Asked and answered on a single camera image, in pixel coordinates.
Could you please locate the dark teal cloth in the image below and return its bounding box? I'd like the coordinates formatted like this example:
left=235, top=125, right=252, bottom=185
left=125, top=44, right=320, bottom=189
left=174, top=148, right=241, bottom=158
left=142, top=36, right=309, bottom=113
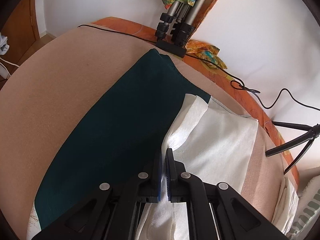
left=34, top=49, right=211, bottom=230

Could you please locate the white striped towel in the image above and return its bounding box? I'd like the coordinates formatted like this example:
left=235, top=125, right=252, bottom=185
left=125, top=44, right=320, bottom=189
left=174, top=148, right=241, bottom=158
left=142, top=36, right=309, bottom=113
left=286, top=175, right=320, bottom=240

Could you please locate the small black tripod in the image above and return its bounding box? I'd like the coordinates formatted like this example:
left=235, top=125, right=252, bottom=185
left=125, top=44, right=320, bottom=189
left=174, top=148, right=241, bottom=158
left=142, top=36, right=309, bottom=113
left=265, top=121, right=320, bottom=175

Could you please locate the beige blanket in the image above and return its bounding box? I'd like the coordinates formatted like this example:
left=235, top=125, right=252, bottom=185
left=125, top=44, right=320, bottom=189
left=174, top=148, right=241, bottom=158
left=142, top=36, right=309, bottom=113
left=0, top=27, right=287, bottom=240

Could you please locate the orange patterned sheet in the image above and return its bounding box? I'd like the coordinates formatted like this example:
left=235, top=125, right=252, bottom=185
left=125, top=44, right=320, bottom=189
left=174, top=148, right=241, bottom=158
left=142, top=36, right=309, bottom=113
left=94, top=0, right=300, bottom=188

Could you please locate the wooden door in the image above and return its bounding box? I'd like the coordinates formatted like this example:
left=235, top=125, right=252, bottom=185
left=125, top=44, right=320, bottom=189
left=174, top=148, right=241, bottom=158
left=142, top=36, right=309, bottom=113
left=4, top=0, right=40, bottom=55

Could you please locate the black rectangular device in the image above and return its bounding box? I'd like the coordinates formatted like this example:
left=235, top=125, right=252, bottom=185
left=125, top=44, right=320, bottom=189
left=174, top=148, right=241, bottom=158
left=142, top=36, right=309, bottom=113
left=155, top=41, right=187, bottom=58

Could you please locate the black cable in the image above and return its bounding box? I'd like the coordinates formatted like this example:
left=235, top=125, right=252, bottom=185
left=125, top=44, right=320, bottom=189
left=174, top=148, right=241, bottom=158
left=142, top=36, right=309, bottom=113
left=77, top=24, right=320, bottom=110

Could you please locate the white cloth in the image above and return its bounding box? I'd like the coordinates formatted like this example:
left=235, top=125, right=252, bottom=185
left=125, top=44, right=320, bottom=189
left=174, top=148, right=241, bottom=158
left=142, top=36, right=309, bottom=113
left=271, top=176, right=300, bottom=235
left=136, top=93, right=259, bottom=240

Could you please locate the grey tripod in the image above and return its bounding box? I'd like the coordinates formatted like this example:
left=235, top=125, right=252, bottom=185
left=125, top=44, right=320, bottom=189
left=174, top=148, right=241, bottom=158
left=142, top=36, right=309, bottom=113
left=154, top=0, right=217, bottom=48

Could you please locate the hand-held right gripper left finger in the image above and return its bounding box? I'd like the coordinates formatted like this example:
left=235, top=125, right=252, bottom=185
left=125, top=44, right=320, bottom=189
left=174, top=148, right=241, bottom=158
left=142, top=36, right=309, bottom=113
left=32, top=151, right=163, bottom=240

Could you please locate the white folded cloth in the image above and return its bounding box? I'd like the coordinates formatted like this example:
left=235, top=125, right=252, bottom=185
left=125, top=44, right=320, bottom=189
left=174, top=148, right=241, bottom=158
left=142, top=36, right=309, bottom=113
left=271, top=176, right=300, bottom=235

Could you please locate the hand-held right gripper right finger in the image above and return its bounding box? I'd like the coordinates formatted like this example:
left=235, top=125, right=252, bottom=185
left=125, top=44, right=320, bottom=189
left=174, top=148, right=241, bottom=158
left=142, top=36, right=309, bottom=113
left=166, top=148, right=288, bottom=240

